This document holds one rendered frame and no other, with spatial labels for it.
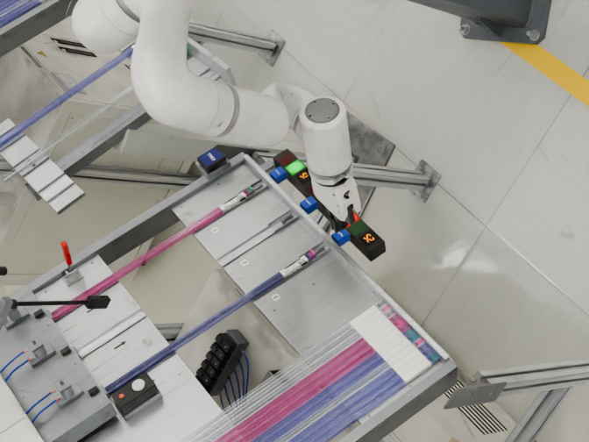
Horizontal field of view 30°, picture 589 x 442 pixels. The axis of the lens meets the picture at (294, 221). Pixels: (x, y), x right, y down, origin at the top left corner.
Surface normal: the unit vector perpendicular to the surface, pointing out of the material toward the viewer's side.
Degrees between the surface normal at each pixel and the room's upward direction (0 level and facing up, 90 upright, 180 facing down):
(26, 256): 90
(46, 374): 47
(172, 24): 89
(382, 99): 0
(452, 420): 90
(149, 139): 90
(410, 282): 0
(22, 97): 0
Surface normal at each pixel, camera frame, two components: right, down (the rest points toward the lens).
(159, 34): 0.47, 0.35
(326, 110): -0.13, -0.61
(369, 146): -0.67, -0.04
